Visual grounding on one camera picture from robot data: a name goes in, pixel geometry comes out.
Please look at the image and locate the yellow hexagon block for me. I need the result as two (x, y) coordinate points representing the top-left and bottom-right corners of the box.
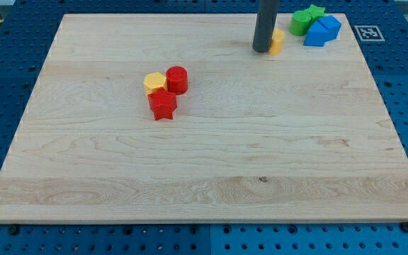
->
(143, 72), (168, 95)

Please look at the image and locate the red star block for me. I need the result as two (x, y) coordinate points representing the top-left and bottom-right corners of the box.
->
(147, 89), (177, 120)

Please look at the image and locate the red cylinder block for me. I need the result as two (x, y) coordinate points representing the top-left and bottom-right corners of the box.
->
(166, 66), (188, 95)

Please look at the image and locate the wooden board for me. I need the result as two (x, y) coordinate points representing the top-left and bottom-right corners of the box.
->
(0, 13), (408, 224)

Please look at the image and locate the yellow block behind rod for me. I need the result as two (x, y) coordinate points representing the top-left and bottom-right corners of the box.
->
(268, 29), (285, 55)

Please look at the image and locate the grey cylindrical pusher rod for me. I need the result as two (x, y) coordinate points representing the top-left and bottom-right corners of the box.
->
(252, 0), (281, 52)

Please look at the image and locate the green cylinder block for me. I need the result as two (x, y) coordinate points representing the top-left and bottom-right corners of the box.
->
(289, 10), (312, 36)

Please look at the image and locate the blue crescent block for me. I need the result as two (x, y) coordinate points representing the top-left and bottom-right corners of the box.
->
(303, 21), (329, 47)

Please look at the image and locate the blue cube block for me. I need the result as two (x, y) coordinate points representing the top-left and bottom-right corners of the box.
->
(317, 15), (341, 41)

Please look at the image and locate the green star block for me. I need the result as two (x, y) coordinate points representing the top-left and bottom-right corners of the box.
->
(305, 4), (326, 23)

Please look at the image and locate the white fiducial marker tag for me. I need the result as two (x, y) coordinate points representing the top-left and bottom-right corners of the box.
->
(355, 25), (385, 42)

